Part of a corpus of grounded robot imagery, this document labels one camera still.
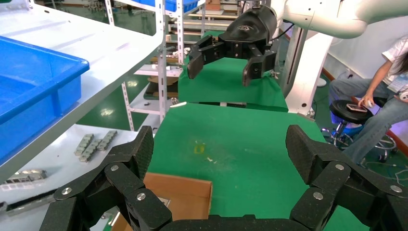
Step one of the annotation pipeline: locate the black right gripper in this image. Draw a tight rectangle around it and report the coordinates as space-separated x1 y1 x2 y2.
186 4 278 87

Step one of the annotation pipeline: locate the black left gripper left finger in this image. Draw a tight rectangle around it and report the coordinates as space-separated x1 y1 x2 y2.
39 126 173 231

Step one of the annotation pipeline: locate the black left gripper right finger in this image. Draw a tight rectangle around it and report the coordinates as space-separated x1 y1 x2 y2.
285 124 408 231

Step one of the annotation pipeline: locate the bare forearm of seated person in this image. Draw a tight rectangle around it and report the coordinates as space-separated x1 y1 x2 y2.
363 59 394 96

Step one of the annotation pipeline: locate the flat cardboard pile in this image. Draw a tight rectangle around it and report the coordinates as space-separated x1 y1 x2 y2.
147 76 179 99

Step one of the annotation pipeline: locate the shallow cardboard box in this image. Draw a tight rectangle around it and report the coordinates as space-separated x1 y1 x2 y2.
111 172 214 231

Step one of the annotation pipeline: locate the blue plastic tray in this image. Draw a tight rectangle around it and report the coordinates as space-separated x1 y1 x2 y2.
0 35 90 167

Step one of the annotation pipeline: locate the hand of seated person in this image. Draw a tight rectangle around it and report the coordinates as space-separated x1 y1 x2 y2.
357 92 375 109

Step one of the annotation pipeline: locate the small notched metal strip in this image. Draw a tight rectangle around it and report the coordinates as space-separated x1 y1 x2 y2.
96 130 118 152
74 134 95 156
79 139 102 163

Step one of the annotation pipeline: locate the long dark metal strip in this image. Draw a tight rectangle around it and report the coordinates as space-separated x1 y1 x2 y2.
0 190 58 218

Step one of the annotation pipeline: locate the seated person in jeans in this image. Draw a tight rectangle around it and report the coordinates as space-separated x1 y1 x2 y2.
328 35 408 165

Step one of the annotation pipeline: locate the blue storage bin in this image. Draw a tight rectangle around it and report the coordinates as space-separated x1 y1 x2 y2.
132 0 200 13

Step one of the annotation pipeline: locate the black round stool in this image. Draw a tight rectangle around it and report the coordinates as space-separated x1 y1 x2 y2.
322 100 397 163

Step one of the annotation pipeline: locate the white robot torso column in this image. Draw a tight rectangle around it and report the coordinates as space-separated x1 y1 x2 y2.
285 25 334 116

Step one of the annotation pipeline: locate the smartphone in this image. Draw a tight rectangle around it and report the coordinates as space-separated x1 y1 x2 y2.
346 103 369 113

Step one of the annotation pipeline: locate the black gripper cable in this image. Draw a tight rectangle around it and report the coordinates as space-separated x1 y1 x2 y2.
271 23 295 42

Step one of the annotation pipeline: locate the silver metal bracket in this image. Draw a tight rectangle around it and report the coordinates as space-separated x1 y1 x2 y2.
3 169 49 186

